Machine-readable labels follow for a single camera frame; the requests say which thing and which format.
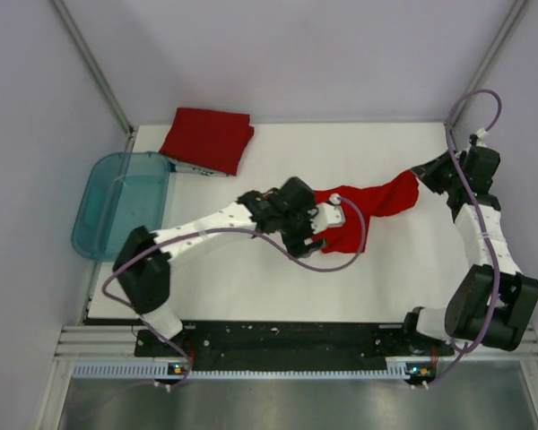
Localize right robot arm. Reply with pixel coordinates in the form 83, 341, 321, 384
400, 146, 538, 355

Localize bright red t-shirt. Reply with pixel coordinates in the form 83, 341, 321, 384
313, 170, 419, 254

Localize left aluminium corner post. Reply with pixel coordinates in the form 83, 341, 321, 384
48, 0, 135, 136

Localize aluminium corner post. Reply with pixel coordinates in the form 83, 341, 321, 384
443, 0, 533, 131
48, 0, 135, 136

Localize grey slotted cable duct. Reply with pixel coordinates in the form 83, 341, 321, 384
72, 361, 434, 381

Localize dark red folded t-shirt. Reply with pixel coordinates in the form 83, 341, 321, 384
160, 107, 255, 176

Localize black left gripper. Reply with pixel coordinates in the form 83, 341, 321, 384
276, 196, 325, 258

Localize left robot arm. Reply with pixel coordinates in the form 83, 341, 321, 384
113, 176, 337, 356

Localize translucent blue plastic bin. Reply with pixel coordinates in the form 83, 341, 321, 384
71, 151, 170, 262

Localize white blue folded t-shirt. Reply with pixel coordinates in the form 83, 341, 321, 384
169, 159, 229, 177

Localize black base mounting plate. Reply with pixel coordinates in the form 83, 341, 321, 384
134, 320, 456, 371

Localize right aluminium corner post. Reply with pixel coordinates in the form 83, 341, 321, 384
443, 0, 533, 131

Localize aluminium frame rail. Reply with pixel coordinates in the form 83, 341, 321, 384
54, 326, 538, 361

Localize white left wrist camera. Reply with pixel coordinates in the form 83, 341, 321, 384
311, 193, 345, 234

